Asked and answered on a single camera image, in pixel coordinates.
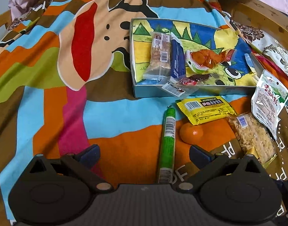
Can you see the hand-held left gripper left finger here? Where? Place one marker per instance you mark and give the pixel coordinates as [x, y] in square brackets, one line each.
[89, 156]

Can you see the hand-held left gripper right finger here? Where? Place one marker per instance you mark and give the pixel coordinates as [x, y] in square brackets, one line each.
[200, 156]

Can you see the orange tangerine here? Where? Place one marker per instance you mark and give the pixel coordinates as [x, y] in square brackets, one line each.
[191, 133]

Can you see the green sausage stick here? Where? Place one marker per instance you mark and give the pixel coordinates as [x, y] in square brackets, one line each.
[167, 143]

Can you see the yellow snack packet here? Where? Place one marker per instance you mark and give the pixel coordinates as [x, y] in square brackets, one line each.
[205, 110]

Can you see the clear rice crisp packet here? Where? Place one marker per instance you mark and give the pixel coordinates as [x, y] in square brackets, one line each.
[252, 131]

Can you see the clear dried date packet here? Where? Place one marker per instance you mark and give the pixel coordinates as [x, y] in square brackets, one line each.
[193, 78]

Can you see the white snack pouch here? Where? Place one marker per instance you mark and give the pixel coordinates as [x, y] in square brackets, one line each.
[268, 98]

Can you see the orange meat snack packet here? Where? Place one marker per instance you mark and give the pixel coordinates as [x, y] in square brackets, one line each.
[205, 57]

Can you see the dark blue snack packet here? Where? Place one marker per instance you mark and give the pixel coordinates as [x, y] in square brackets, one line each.
[178, 56]

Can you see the clear cereal bar packet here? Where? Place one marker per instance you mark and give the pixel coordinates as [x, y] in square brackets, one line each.
[158, 56]

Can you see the tin box with dinosaur drawing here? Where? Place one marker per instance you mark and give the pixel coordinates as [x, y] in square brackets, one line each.
[228, 40]

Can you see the printed colourful blanket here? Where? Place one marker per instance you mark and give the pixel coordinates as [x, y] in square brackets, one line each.
[40, 98]

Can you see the floral quilt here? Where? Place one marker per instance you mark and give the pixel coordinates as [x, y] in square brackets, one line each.
[276, 49]

